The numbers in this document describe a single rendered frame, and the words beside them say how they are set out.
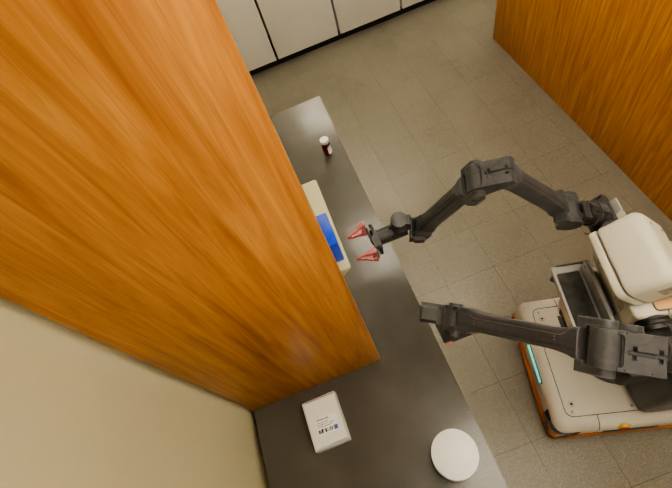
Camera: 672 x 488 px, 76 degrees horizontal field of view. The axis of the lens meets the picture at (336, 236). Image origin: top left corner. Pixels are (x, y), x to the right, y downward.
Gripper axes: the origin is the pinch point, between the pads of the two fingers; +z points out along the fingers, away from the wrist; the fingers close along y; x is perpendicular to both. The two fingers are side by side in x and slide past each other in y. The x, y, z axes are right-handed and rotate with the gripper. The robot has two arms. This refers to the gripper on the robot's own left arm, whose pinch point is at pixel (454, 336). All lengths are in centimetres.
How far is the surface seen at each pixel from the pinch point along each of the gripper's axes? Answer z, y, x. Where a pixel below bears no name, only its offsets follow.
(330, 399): 11.3, 45.7, 0.8
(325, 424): 11, 50, 8
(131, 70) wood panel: -114, 35, -6
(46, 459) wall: -75, 76, 16
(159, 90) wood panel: -110, 34, -6
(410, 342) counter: 15.3, 12.8, -8.2
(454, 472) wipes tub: 0.7, 17.1, 34.2
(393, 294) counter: 15.2, 11.3, -27.7
